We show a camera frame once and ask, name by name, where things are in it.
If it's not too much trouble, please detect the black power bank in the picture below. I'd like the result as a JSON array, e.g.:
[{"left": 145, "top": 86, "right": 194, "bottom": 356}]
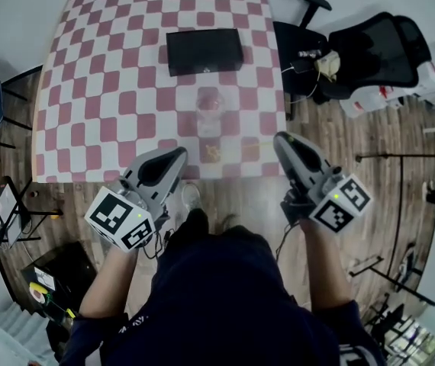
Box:
[{"left": 291, "top": 58, "right": 317, "bottom": 74}]

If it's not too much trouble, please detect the black whiteboard stand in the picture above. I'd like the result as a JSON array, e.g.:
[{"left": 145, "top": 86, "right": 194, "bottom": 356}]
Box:
[{"left": 349, "top": 152, "right": 435, "bottom": 312}]

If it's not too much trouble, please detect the white charging cable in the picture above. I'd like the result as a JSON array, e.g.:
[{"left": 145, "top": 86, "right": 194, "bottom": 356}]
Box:
[{"left": 280, "top": 63, "right": 322, "bottom": 104}]

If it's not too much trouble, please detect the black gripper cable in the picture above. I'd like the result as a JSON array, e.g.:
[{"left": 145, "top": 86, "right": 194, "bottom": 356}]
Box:
[
  {"left": 274, "top": 219, "right": 302, "bottom": 263},
  {"left": 142, "top": 210, "right": 176, "bottom": 261}
]

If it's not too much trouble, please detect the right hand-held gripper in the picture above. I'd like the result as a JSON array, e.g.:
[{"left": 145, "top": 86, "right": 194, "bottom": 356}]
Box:
[{"left": 272, "top": 130, "right": 373, "bottom": 235}]

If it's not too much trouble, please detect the black floor box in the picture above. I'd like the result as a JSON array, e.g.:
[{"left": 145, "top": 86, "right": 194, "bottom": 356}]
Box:
[{"left": 20, "top": 241, "right": 97, "bottom": 322}]

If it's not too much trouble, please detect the black folding stand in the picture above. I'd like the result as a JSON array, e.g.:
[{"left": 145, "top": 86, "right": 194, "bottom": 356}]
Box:
[{"left": 0, "top": 175, "right": 64, "bottom": 269}]

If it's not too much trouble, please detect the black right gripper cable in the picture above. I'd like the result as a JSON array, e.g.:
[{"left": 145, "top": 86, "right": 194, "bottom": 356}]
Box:
[{"left": 274, "top": 219, "right": 302, "bottom": 263}]

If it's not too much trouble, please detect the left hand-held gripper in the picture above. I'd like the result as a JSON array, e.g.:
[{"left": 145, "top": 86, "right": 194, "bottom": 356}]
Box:
[{"left": 83, "top": 146, "right": 189, "bottom": 253}]

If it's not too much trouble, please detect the clear glass cup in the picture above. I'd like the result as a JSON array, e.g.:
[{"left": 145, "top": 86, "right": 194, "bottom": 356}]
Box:
[{"left": 194, "top": 89, "right": 228, "bottom": 139}]

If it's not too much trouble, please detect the pink white checkered tablecloth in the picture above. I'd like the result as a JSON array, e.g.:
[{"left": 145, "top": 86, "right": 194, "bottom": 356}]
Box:
[{"left": 31, "top": 0, "right": 289, "bottom": 185}]

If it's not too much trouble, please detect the black rectangular tray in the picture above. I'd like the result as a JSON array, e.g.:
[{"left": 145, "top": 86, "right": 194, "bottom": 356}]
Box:
[{"left": 165, "top": 27, "right": 245, "bottom": 78}]

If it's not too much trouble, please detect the person's left forearm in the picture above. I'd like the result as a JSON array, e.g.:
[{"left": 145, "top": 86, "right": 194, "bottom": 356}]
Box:
[{"left": 78, "top": 240, "right": 141, "bottom": 319}]

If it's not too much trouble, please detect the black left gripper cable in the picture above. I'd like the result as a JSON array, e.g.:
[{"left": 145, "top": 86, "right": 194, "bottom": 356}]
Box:
[{"left": 142, "top": 210, "right": 176, "bottom": 261}]

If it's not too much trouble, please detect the person's white shoe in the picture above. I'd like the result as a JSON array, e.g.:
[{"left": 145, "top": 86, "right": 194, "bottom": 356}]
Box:
[{"left": 180, "top": 181, "right": 204, "bottom": 214}]

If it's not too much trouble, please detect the person's dark navy clothing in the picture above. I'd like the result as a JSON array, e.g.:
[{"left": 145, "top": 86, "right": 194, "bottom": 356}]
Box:
[{"left": 59, "top": 207, "right": 387, "bottom": 366}]

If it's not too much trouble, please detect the person's right forearm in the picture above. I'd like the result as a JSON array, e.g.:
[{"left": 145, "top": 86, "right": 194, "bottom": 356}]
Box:
[{"left": 299, "top": 217, "right": 355, "bottom": 313}]

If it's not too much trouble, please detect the black mesh office chair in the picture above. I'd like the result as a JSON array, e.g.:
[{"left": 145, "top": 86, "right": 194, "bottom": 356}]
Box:
[{"left": 272, "top": 0, "right": 433, "bottom": 106}]

